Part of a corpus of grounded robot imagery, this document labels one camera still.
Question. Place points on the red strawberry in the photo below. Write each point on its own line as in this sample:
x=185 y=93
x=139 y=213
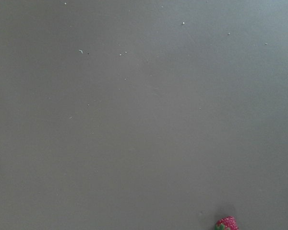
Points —
x=227 y=223

